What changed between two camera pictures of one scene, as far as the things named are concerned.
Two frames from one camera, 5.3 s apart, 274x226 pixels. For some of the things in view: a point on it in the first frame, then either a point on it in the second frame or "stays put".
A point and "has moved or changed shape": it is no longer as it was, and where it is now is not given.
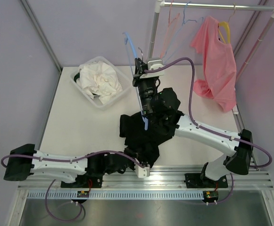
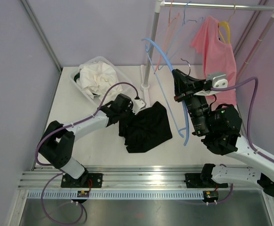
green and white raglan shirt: [76, 76] stays put
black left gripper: [133, 166] -> [129, 108]
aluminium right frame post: [247, 30] stays put
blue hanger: [126, 35] -> [145, 41]
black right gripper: [140, 68] -> [184, 83]
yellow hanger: [228, 28] stays put
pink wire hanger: [172, 23] stays put
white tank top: [99, 79] stays put
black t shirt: [142, 139] has moved or changed shape
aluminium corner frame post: [25, 2] stays put
